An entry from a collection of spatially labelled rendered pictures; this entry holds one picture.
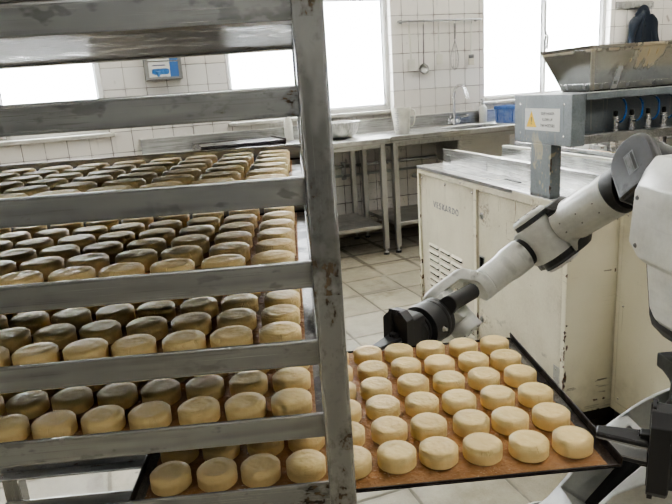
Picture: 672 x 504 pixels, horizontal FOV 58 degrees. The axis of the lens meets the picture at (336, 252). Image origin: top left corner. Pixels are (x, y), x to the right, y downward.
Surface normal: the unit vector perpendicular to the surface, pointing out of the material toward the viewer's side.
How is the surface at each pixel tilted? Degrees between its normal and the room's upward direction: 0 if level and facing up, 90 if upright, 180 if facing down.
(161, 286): 90
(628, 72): 115
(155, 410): 0
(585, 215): 106
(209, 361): 90
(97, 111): 90
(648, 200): 91
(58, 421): 0
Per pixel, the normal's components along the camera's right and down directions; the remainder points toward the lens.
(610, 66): 0.26, 0.62
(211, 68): 0.35, 0.22
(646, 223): -0.99, 0.09
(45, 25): 0.07, 0.25
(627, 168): -0.92, -0.26
